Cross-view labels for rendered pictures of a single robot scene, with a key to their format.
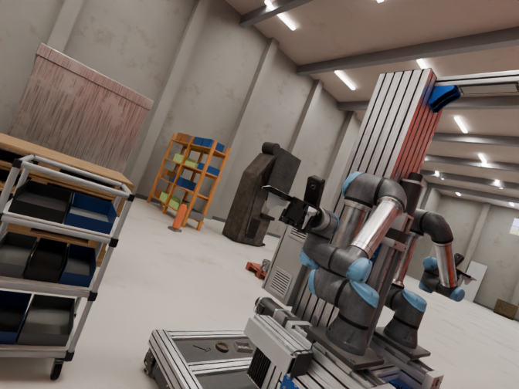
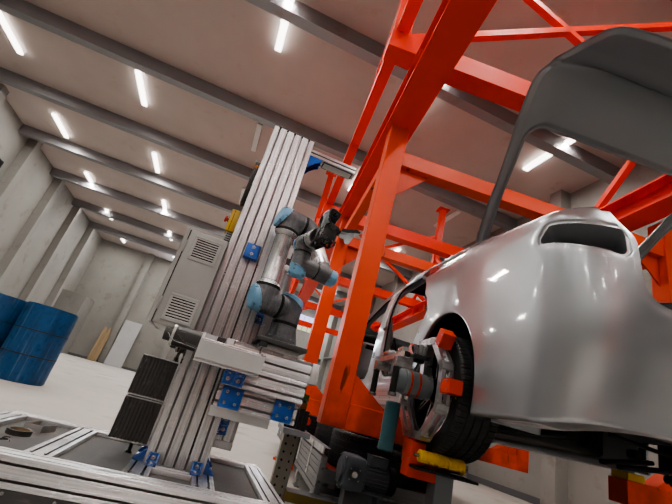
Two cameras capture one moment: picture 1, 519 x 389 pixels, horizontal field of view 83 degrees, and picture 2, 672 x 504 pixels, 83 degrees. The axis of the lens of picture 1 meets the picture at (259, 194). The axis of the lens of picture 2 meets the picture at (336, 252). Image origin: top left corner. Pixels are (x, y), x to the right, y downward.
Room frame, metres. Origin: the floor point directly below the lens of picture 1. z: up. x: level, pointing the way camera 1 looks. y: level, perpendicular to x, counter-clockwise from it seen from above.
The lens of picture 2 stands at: (0.20, 1.06, 0.59)
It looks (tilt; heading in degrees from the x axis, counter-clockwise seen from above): 22 degrees up; 296
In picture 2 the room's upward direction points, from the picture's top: 15 degrees clockwise
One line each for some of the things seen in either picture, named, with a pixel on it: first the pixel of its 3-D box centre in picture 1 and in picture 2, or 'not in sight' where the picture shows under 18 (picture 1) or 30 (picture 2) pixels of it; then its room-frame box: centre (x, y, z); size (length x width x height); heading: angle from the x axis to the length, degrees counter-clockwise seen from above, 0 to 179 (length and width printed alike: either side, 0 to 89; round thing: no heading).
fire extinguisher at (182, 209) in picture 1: (180, 215); not in sight; (6.06, 1.37, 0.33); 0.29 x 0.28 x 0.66; 111
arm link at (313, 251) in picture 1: (318, 252); (302, 265); (0.97, -0.25, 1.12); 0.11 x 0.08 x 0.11; 54
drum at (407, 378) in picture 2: not in sight; (411, 384); (0.62, -1.20, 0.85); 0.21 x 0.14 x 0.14; 32
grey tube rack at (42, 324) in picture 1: (45, 264); not in sight; (1.53, 0.90, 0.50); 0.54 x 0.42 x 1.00; 122
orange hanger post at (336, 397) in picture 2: not in sight; (369, 255); (1.14, -1.48, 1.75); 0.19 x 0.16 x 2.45; 122
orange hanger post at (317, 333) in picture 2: not in sight; (323, 306); (2.18, -3.10, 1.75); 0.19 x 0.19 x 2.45; 32
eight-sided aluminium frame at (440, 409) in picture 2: not in sight; (423, 387); (0.56, -1.24, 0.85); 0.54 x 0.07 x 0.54; 122
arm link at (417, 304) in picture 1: (409, 306); not in sight; (1.43, -0.88, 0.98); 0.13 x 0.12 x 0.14; 25
